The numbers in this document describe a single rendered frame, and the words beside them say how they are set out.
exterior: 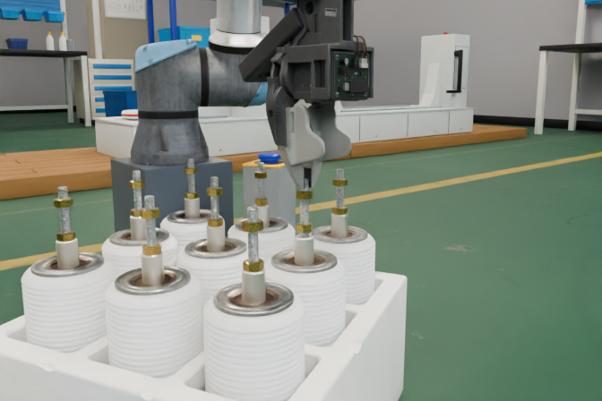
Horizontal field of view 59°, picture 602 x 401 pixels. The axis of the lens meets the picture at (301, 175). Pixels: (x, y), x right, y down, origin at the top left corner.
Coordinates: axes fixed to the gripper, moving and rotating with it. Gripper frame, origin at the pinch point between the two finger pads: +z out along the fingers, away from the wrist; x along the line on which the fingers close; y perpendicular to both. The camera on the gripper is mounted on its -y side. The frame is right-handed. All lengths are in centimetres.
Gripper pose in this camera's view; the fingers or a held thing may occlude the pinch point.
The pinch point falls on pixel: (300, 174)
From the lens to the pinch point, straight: 59.7
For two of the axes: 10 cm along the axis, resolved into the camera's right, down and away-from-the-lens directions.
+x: 7.0, -1.2, 7.0
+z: 0.0, 9.9, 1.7
